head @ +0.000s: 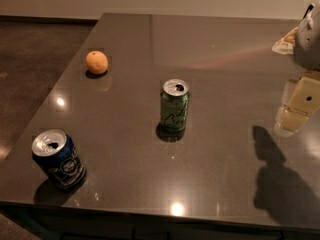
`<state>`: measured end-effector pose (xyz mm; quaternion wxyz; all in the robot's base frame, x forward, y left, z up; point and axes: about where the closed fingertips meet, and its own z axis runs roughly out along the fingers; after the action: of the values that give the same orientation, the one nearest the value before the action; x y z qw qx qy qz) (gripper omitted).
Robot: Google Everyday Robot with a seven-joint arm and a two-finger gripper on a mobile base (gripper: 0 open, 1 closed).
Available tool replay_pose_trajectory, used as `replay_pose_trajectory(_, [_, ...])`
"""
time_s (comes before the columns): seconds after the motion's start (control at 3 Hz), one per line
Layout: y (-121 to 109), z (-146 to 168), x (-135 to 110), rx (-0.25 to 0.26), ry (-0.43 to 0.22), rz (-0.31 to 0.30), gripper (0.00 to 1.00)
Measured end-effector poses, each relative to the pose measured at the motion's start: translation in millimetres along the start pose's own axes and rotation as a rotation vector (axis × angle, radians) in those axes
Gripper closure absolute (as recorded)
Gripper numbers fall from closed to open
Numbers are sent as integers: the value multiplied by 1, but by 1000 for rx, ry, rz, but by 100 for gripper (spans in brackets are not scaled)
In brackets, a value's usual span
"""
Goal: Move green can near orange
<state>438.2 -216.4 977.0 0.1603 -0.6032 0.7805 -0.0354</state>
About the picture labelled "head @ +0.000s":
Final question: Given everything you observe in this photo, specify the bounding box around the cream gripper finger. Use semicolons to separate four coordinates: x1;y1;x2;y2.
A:
288;71;320;131
274;79;297;137

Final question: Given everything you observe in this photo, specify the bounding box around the blue soda can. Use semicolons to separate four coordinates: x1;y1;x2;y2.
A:
31;129;87;192

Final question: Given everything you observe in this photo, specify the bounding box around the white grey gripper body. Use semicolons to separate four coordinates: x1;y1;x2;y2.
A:
294;2;320;71

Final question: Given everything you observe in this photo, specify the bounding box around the green soda can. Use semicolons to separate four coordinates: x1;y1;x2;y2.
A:
160;79;190;133

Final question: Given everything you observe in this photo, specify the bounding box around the orange fruit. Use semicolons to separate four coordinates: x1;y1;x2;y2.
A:
86;51;109;75

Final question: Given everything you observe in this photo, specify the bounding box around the crumpled snack wrapper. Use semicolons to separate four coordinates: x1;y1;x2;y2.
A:
272;27;298;55

